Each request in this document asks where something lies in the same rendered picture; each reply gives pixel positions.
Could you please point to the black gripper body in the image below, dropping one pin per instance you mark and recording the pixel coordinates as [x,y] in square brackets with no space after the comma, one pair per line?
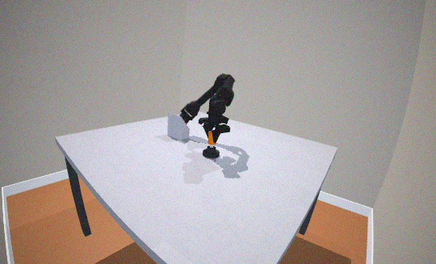
[214,120]

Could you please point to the orange knob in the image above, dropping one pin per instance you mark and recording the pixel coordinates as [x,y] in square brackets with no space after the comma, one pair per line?
[210,139]

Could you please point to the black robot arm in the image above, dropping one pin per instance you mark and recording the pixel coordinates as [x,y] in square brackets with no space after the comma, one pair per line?
[220,95]

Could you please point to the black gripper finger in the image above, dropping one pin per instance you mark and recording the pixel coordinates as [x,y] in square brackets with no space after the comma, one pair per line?
[215,136]
[207,129]

